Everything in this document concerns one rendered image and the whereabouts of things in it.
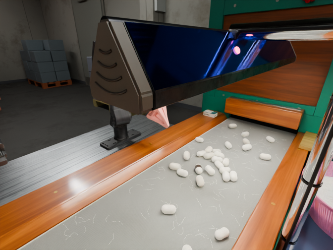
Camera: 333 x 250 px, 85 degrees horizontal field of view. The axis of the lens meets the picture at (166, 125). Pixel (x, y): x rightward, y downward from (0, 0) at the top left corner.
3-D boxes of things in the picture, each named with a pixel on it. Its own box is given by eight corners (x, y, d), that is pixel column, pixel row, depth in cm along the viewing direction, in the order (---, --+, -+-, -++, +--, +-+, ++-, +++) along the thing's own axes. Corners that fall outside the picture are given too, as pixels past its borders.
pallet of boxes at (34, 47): (72, 84, 541) (63, 39, 493) (43, 89, 487) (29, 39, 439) (55, 80, 608) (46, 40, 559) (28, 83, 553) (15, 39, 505)
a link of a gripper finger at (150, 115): (183, 117, 59) (166, 94, 61) (168, 123, 54) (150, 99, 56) (172, 127, 64) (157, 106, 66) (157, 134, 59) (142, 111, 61)
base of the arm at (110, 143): (140, 119, 91) (131, 116, 95) (105, 133, 77) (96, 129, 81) (141, 134, 94) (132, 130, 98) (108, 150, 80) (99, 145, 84)
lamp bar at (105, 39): (89, 98, 19) (76, 19, 16) (267, 61, 61) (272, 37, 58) (139, 117, 14) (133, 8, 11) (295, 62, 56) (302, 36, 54)
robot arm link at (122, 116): (132, 121, 82) (110, 51, 82) (117, 124, 78) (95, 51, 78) (127, 123, 87) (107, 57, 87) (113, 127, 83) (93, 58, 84)
